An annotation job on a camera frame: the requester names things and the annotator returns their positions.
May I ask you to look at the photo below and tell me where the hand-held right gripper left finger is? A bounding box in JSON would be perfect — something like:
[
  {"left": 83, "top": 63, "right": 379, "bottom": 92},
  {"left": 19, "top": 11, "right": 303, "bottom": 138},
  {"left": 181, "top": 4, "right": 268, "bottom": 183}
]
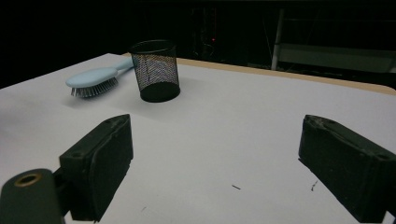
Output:
[{"left": 59, "top": 113, "right": 134, "bottom": 223}]

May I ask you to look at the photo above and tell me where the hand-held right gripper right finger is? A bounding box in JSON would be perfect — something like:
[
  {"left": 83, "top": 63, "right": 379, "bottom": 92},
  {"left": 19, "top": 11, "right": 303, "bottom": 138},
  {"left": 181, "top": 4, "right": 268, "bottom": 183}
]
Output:
[{"left": 298, "top": 114, "right": 396, "bottom": 224}]

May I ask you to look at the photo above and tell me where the black mesh pen holder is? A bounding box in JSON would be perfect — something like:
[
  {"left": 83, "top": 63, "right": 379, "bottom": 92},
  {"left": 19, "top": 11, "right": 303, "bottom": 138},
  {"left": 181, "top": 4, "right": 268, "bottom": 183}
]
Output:
[{"left": 129, "top": 39, "right": 181, "bottom": 104}]

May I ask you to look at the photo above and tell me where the light blue hairbrush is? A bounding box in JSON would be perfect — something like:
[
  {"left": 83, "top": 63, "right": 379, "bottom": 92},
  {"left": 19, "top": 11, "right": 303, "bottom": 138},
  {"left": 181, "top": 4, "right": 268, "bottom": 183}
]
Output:
[{"left": 64, "top": 56, "right": 135, "bottom": 99}]

